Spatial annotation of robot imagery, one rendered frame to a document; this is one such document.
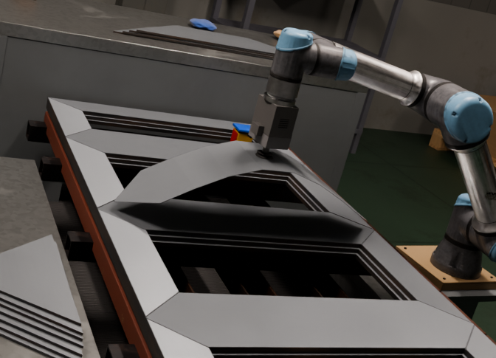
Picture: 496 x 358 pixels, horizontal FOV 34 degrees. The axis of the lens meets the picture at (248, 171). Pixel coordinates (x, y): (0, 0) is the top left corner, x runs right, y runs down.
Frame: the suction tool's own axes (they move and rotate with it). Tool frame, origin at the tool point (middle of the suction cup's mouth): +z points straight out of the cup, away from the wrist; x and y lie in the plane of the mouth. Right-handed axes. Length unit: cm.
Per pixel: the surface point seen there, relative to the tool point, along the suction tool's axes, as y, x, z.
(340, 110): -71, 77, 7
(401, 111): -338, 359, 84
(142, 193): -1.9, -28.1, 10.1
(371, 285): 5, 42, 33
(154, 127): -68, 5, 18
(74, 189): -28.3, -33.5, 21.4
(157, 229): 5.2, -26.2, 15.6
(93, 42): -84, -14, -3
